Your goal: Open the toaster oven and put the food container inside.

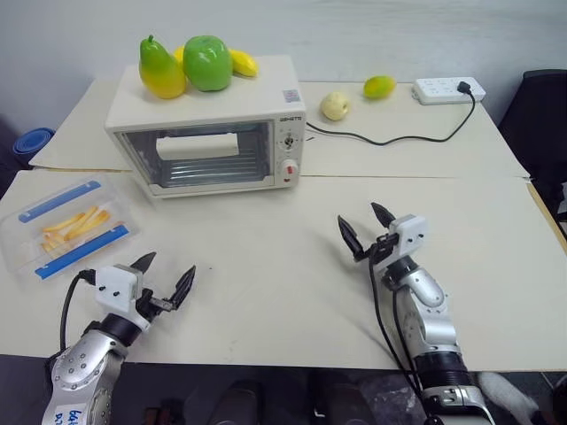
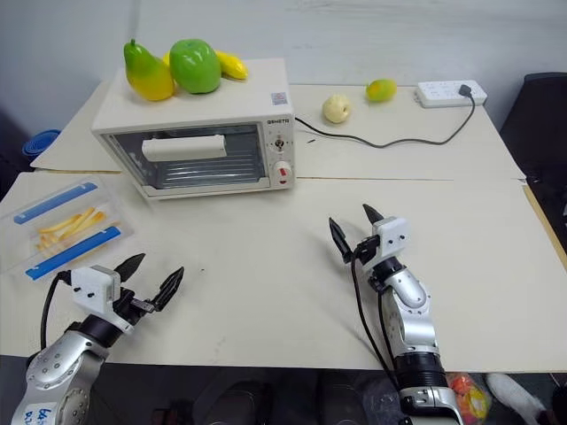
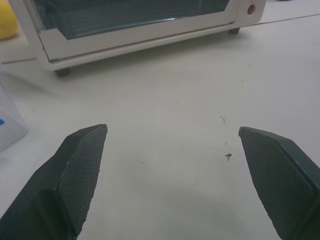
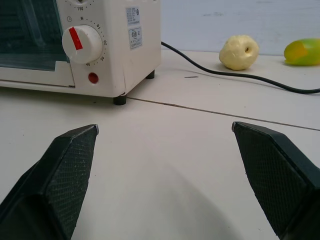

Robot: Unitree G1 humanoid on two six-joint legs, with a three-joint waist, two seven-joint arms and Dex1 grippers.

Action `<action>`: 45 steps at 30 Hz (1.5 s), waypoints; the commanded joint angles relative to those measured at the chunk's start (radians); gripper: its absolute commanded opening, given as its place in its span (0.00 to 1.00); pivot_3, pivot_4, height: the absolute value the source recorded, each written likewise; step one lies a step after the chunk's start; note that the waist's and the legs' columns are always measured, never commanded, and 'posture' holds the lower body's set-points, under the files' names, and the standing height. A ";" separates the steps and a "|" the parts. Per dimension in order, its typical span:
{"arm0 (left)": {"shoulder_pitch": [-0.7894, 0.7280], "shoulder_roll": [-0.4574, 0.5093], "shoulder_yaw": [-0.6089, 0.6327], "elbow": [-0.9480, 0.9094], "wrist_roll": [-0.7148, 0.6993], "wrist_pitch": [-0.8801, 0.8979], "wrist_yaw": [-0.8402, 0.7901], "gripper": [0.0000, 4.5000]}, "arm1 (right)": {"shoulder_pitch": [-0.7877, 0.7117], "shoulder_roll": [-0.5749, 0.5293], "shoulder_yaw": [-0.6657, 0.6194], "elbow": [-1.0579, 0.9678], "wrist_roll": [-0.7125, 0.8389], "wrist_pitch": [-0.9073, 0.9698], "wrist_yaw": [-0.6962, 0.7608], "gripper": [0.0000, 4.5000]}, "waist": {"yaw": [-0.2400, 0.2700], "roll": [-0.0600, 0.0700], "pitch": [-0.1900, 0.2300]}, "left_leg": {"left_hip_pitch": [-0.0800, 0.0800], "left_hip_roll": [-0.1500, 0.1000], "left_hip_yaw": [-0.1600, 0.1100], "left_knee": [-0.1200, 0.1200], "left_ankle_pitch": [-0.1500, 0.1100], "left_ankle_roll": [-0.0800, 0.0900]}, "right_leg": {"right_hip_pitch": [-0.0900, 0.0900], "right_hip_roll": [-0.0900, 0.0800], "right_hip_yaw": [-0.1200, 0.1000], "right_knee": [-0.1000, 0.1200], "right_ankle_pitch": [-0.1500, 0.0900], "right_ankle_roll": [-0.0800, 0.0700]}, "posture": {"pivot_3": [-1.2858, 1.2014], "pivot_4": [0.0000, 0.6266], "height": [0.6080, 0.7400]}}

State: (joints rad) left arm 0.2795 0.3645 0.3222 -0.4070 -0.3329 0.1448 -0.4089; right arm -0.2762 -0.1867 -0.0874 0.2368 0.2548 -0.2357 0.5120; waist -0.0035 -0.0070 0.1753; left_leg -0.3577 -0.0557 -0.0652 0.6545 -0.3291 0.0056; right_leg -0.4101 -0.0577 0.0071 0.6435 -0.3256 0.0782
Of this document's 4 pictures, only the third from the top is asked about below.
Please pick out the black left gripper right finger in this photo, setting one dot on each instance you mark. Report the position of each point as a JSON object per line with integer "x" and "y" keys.
{"x": 282, "y": 185}

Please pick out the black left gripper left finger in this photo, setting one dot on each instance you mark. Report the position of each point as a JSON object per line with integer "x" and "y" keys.
{"x": 62, "y": 190}

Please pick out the yellow object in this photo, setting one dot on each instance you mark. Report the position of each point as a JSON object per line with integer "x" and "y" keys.
{"x": 7, "y": 20}

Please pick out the white toaster oven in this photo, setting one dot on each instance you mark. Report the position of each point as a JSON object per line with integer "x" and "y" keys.
{"x": 140, "y": 27}

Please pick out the clear plastic container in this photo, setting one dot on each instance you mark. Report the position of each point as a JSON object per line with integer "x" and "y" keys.
{"x": 10, "y": 117}

